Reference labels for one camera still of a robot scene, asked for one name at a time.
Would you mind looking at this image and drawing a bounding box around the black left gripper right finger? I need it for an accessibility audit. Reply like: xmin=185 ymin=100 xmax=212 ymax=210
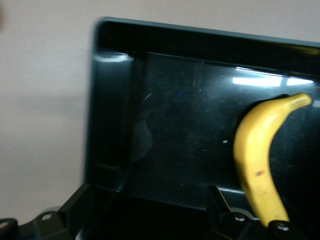
xmin=206 ymin=185 xmax=232 ymax=227

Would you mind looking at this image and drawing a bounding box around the yellow banana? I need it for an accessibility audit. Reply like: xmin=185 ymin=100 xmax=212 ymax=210
xmin=232 ymin=92 xmax=313 ymax=228

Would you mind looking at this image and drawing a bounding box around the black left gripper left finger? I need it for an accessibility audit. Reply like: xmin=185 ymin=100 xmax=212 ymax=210
xmin=57 ymin=183 xmax=91 ymax=231

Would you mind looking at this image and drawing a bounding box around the black plastic box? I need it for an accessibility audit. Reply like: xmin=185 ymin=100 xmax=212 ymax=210
xmin=82 ymin=16 xmax=320 ymax=240

